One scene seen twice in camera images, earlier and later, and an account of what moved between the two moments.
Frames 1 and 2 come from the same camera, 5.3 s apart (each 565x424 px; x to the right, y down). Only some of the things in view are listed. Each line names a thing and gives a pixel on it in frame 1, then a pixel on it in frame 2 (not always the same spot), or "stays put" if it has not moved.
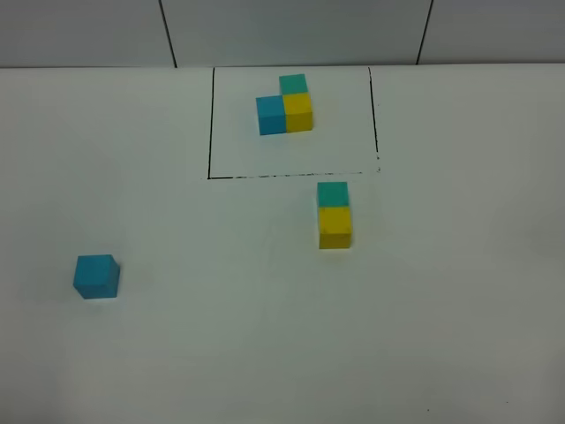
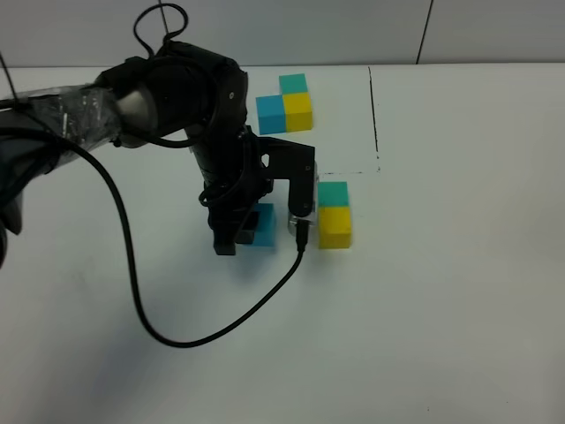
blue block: [96, 276] to [265, 235]
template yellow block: [298, 112] stays put
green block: [333, 193] stays put
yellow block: [335, 227] stays put
